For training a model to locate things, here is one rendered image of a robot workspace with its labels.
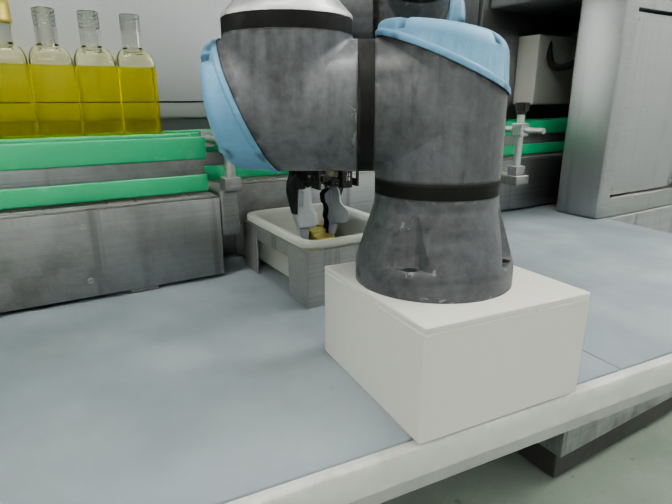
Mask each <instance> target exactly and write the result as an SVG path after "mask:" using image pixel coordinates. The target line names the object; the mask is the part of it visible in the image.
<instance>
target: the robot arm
mask: <svg viewBox="0 0 672 504"><path fill-rule="evenodd" d="M220 25H221V38H218V37H214V38H213V39H212V40H209V41H207V42H206V43H205V44H204V45H203V48H202V51H201V56H200V59H201V62H202V64H201V65H200V81H201V89H202V96H203V101H204V106H205V111H206V114H207V118H208V122H209V125H210V128H211V131H212V134H213V136H214V139H215V141H216V143H217V145H218V147H219V149H220V151H221V152H222V154H223V155H224V157H225V158H226V159H227V160H228V161H229V162H230V163H231V164H233V165H234V166H236V167H238V168H242V169H251V170H270V171H272V172H274V173H281V172H282V171H289V175H288V179H287V183H286V194H287V198H288V202H289V206H290V210H291V213H292V215H293V219H294V222H295V225H296V228H297V230H298V233H299V235H300V237H301V238H303V239H306V240H310V231H309V228H311V227H315V226H316V224H317V214H316V212H315V210H314V209H313V207H312V200H313V196H312V191H311V189H310V188H306V189H305V187H310V186H311V188H313V189H317V190H322V191H321V192H320V200H321V202H322V204H323V208H324V210H323V218H324V226H323V227H324V228H326V233H331V234H335V231H336V228H337V224H338V223H345V222H348V221H349V218H350V215H349V211H348V209H347V208H346V207H345V206H344V205H343V204H342V202H341V194H342V192H343V188H351V187H352V185H355V186H359V171H374V172H375V195H374V203H373V206H372V209H371V212H370V215H369V218H368V221H367V224H366V227H365V230H364V233H363V235H362V238H361V241H360V244H359V247H358V250H357V253H356V280H357V281H358V282H359V283H360V284H361V285H362V286H363V287H365V288H367V289H368V290H370V291H373V292H375V293H378V294H380V295H384V296H387V297H391V298H395V299H400V300H405V301H411V302H419V303H431V304H463V303H473V302H480V301H485V300H489V299H493V298H496V297H499V296H501V295H503V294H505V293H506V292H507V291H509V289H510V288H511V286H512V275H513V259H512V256H511V252H510V247H509V243H508V239H507V235H506V231H505V227H504V223H503V219H502V215H501V211H500V206H499V197H500V185H501V174H502V162H503V149H504V137H505V125H506V113H507V101H508V96H510V94H511V88H510V86H509V62H510V52H509V47H508V45H507V43H506V41H505V40H504V39H503V38H502V37H501V36H500V35H499V34H497V33H495V32H494V31H491V30H489V29H486V28H483V27H480V26H476V25H472V24H468V23H465V2H464V0H232V1H231V2H230V3H229V4H228V6H227V7H226V8H225V9H224V10H223V11H222V12H221V14H220ZM352 171H356V178H354V177H352ZM303 182H304V183H303Z"/></svg>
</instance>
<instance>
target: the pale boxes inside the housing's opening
mask: <svg viewBox="0 0 672 504"><path fill-rule="evenodd" d="M577 39H578V36H577V38H575V37H564V36H553V35H542V34H538V35H530V36H521V37H519V44H518V55H517V65H516V76H515V86H514V97H513V104H515V103H517V102H528V103H530V105H550V104H569V103H570V95H571V87H572V79H573V71H574V66H573V67H572V68H569V69H567V70H563V71H554V70H553V69H551V68H550V67H549V65H548V62H547V58H546V56H547V50H548V47H549V44H550V41H552V50H553V59H554V61H555V63H556V64H564V63H567V62H569V61H571V60H573V59H574V58H575V55H576V47H577Z"/></svg>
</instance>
